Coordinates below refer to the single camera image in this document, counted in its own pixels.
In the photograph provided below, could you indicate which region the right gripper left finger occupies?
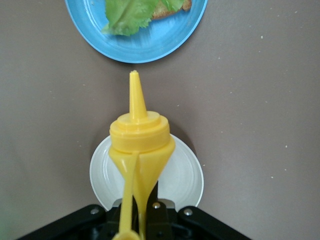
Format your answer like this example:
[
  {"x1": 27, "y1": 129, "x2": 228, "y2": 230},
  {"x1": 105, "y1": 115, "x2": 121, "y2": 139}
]
[{"x1": 17, "y1": 203, "x2": 123, "y2": 240}]

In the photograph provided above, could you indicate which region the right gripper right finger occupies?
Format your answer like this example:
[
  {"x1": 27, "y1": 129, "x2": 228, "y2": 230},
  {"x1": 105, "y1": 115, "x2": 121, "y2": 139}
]
[{"x1": 146, "y1": 183, "x2": 252, "y2": 240}]

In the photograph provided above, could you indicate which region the yellow mustard squeeze bottle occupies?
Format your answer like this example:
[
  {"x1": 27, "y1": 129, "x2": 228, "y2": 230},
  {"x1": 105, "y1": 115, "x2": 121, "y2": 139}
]
[{"x1": 108, "y1": 70, "x2": 176, "y2": 240}]

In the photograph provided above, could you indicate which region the green lettuce leaf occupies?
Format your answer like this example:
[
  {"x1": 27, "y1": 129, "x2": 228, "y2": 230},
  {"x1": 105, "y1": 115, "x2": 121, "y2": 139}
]
[{"x1": 101, "y1": 0, "x2": 186, "y2": 37}]

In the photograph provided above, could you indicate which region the brown bread slice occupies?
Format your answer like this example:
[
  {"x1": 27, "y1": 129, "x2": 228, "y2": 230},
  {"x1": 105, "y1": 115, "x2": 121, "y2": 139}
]
[{"x1": 151, "y1": 0, "x2": 193, "y2": 21}]

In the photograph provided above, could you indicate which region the beige round plate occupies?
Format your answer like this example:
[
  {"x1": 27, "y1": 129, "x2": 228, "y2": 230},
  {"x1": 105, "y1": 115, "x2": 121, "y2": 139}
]
[{"x1": 89, "y1": 133, "x2": 205, "y2": 212}]

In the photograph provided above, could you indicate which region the blue round plate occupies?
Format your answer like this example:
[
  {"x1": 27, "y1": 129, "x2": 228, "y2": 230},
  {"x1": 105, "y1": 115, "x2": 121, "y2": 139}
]
[{"x1": 64, "y1": 0, "x2": 209, "y2": 64}]

